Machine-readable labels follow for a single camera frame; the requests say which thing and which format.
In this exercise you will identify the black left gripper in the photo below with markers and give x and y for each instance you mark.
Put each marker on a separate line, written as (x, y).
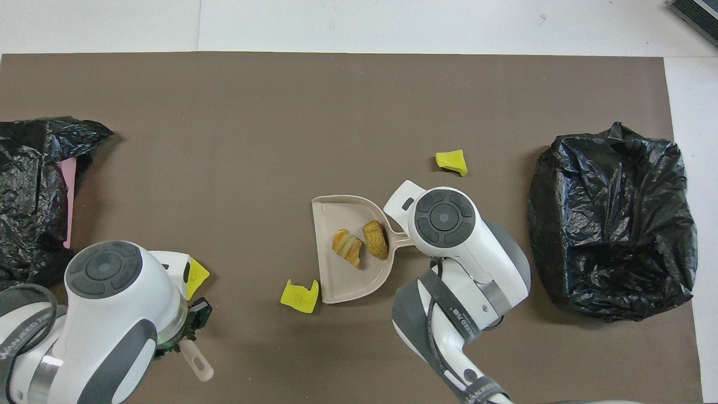
(201, 314)

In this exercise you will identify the yellow diamond sponge piece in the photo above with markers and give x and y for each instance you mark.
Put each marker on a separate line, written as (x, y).
(197, 276)

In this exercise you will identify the beige hand brush black bristles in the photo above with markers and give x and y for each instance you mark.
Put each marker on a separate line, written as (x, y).
(196, 362)

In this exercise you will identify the yellow notched sponge piece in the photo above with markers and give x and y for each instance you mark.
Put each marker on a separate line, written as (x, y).
(300, 296)

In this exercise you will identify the beige plastic dustpan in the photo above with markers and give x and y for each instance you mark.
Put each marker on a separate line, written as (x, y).
(348, 280)

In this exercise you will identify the orange striped croissant toy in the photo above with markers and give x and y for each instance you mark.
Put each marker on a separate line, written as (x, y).
(349, 248)

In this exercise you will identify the brown bread roll toy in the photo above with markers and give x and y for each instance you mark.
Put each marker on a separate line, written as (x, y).
(375, 239)

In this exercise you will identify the yellow wedge sponge piece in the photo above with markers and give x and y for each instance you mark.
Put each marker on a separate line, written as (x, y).
(451, 161)

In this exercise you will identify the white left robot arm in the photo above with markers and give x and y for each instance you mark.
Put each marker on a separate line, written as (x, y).
(112, 314)

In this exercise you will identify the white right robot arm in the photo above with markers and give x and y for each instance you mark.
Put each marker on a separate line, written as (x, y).
(465, 252)

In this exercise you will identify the pink plastic bin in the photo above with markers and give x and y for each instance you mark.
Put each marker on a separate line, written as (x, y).
(69, 202)

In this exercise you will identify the crumpled black trash bag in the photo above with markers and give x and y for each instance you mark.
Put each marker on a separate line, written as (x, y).
(28, 196)

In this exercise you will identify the open black trash bag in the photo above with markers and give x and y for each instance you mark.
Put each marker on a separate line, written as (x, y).
(617, 224)

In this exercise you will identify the brown table mat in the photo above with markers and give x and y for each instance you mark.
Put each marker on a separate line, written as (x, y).
(280, 112)

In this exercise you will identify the black ribbed device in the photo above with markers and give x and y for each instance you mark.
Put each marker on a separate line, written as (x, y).
(698, 14)

